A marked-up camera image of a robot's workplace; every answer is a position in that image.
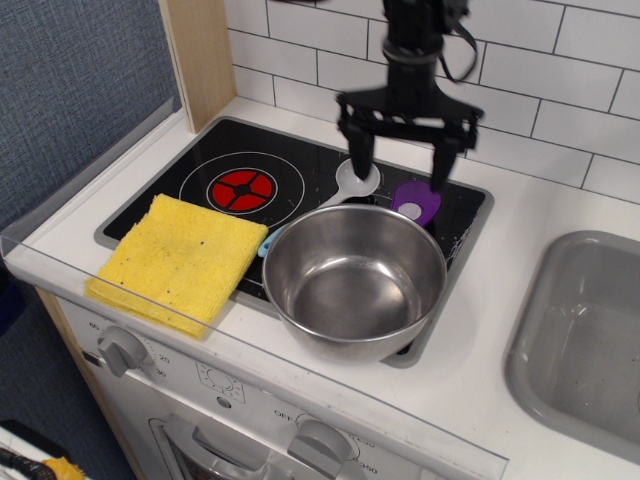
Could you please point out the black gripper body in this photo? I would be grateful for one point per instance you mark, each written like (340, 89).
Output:
(410, 106)

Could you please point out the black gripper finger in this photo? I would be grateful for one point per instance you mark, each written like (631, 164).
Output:
(444, 158)
(361, 148)

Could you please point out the purple toy eggplant slice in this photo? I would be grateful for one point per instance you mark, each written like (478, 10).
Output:
(415, 200)

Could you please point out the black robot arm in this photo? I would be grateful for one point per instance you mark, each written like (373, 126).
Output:
(416, 31)

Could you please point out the grey measuring spoon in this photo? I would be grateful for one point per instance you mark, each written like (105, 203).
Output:
(350, 185)

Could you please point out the black toy stovetop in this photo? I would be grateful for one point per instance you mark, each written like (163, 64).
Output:
(269, 177)

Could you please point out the stainless steel pot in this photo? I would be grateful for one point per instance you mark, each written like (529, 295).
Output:
(354, 283)

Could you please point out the yellow folded cloth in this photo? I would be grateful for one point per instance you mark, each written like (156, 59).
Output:
(178, 265)

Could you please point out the grey toy sink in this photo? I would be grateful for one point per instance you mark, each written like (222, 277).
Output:
(573, 364)

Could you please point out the right grey oven knob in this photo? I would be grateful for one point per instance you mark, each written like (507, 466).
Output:
(321, 448)

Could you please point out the grey oven knob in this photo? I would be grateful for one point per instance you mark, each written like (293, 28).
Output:
(321, 448)
(121, 350)

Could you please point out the left grey oven knob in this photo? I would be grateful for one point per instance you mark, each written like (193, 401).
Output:
(121, 350)

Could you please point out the white toy oven front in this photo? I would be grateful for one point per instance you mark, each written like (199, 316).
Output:
(184, 419)

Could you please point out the yellow object bottom left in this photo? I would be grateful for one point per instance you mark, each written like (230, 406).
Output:
(64, 469)

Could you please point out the light blue plastic handle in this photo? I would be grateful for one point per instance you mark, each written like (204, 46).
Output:
(265, 245)

